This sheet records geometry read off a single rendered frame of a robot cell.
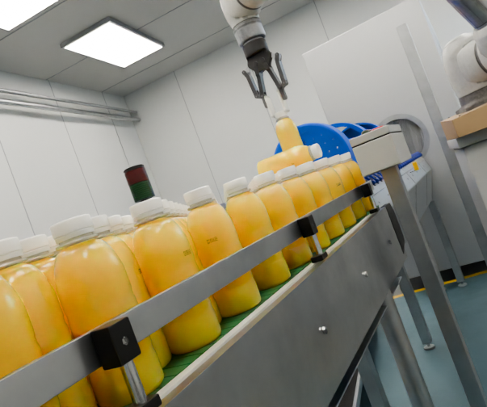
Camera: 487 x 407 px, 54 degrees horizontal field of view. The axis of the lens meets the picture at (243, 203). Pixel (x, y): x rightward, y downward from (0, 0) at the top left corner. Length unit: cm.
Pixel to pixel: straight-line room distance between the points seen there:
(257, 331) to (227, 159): 673
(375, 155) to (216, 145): 618
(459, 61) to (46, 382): 187
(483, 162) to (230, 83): 569
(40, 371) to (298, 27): 696
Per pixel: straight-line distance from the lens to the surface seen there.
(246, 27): 152
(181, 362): 54
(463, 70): 205
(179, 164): 758
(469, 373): 144
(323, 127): 165
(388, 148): 122
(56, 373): 40
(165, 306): 50
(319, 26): 717
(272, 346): 61
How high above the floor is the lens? 103
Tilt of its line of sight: 1 degrees up
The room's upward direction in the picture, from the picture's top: 21 degrees counter-clockwise
